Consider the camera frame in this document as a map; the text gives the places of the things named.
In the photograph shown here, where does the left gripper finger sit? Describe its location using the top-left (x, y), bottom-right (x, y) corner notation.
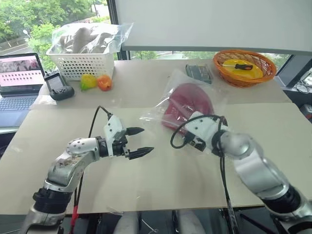
top-left (125, 127), bottom-right (145, 137)
top-left (127, 147), bottom-right (155, 161)

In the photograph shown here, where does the open laptop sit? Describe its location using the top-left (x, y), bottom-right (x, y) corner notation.
top-left (0, 52), bottom-right (46, 128)

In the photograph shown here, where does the white perforated plastic basket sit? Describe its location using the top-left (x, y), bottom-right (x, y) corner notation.
top-left (45, 46), bottom-right (116, 81)

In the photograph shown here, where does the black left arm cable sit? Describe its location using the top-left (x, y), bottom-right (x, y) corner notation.
top-left (72, 105), bottom-right (113, 220)

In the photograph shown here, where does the orange wicker basket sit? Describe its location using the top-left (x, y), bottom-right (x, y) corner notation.
top-left (213, 49), bottom-right (277, 88)

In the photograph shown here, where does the yellow toy pepper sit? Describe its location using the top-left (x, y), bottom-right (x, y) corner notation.
top-left (80, 74), bottom-right (98, 92)

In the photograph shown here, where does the dark screwdriver bit case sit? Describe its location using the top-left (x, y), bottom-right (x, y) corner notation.
top-left (185, 63), bottom-right (214, 84)

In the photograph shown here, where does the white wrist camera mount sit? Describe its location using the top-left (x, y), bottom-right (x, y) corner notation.
top-left (183, 111), bottom-right (229, 153)
top-left (102, 115), bottom-right (127, 157)

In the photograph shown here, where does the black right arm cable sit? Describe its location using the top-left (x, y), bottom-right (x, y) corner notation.
top-left (170, 114), bottom-right (238, 234)

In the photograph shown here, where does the red item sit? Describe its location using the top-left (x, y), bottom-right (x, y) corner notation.
top-left (138, 69), bottom-right (229, 156)

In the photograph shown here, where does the dark window frame post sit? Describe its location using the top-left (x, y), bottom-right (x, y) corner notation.
top-left (106, 0), bottom-right (132, 60)

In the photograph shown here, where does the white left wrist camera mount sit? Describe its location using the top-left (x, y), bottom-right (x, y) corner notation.
top-left (102, 115), bottom-right (127, 157)

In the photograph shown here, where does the yellow plate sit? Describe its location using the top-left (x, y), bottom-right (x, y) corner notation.
top-left (223, 59), bottom-right (264, 79)

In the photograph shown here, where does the black handheld controller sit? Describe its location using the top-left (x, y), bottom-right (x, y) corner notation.
top-left (43, 72), bottom-right (75, 101)

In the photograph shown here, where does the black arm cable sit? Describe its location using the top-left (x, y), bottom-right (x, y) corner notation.
top-left (72, 105), bottom-right (113, 220)
top-left (170, 114), bottom-right (238, 234)

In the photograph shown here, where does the dark grey side desk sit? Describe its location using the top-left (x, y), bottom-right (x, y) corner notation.
top-left (274, 55), bottom-right (312, 95)

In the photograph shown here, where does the large crumpled clear bag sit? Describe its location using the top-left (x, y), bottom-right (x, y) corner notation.
top-left (51, 22), bottom-right (134, 54)

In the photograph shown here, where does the dark red cap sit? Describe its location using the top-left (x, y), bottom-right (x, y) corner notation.
top-left (162, 82), bottom-right (215, 136)

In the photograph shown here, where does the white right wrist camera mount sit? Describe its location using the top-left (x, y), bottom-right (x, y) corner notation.
top-left (183, 111), bottom-right (229, 153)

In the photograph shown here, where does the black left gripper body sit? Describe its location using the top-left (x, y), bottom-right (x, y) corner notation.
top-left (112, 132), bottom-right (130, 159)

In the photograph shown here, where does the black red handled screwdriver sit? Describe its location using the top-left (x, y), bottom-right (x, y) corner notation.
top-left (220, 62), bottom-right (253, 71)

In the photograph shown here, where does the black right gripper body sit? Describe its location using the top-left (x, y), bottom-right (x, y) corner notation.
top-left (183, 134), bottom-right (208, 153)

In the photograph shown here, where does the red cable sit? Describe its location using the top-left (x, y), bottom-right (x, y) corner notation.
top-left (70, 204), bottom-right (79, 234)

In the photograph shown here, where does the orange toy pepper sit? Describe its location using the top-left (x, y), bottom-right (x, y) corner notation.
top-left (97, 75), bottom-right (113, 92)

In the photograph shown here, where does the grey cloth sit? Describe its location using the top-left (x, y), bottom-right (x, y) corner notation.
top-left (58, 27), bottom-right (115, 54)

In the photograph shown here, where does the white roller blind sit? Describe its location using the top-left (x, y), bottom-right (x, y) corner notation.
top-left (114, 0), bottom-right (312, 55)

